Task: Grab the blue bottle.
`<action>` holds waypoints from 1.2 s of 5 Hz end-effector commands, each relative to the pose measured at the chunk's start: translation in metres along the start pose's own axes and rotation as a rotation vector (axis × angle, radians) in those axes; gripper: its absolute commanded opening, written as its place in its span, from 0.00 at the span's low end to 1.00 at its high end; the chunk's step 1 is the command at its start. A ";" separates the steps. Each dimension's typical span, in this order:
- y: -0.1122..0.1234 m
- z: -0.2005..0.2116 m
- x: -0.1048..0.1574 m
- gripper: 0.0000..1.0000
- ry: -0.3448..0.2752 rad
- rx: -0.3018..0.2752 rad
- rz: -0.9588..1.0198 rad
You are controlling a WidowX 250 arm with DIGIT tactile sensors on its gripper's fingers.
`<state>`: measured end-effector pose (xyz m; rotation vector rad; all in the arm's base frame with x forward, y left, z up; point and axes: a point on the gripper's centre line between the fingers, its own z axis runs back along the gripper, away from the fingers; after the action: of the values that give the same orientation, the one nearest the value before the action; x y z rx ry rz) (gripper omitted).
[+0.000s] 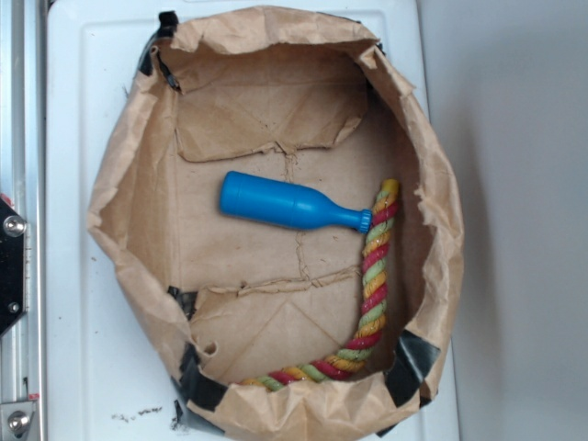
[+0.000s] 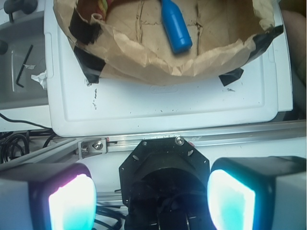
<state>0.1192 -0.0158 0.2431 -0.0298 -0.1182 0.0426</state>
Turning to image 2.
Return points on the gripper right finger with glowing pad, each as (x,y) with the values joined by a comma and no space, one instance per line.
(258,193)

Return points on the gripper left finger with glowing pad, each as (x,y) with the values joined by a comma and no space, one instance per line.
(46,196)

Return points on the crumpled white paper scrap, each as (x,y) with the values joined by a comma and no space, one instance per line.
(41,79)

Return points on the aluminium extrusion rail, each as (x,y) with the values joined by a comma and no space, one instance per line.
(256,140)

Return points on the black tape piece left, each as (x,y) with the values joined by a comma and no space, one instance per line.
(91,65)

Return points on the brown paper bag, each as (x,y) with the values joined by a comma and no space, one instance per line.
(226,35)

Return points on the grey plastic tray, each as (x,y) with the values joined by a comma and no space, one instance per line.
(21,25)

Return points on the black tape piece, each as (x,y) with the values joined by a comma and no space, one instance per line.
(91,65)
(231,77)

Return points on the black hex key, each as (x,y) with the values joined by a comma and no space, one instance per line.
(17,82)

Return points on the multicolour twisted rope toy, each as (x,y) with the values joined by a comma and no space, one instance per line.
(101,7)

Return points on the blue plastic bottle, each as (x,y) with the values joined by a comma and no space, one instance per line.
(175,27)

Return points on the metal corner bracket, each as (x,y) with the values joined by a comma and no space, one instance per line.
(90,147)

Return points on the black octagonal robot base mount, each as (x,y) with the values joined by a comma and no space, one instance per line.
(164,186)

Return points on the black tape piece right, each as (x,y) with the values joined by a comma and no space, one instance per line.
(231,77)

